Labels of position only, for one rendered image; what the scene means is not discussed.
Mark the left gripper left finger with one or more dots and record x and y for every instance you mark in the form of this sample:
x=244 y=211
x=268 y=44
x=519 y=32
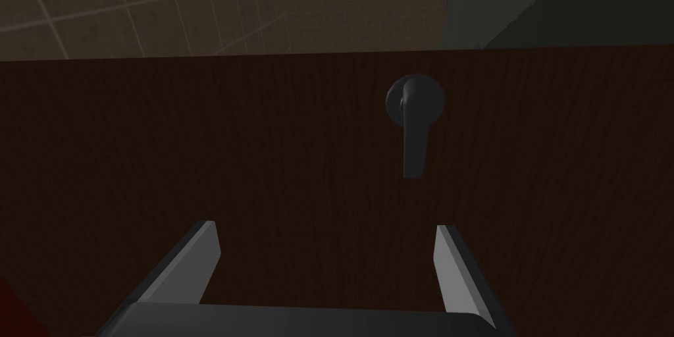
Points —
x=187 y=271

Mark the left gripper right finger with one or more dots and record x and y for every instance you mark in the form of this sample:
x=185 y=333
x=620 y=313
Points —
x=461 y=276

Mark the dark brown wooden door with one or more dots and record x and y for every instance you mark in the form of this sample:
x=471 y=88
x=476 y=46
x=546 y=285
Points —
x=210 y=158

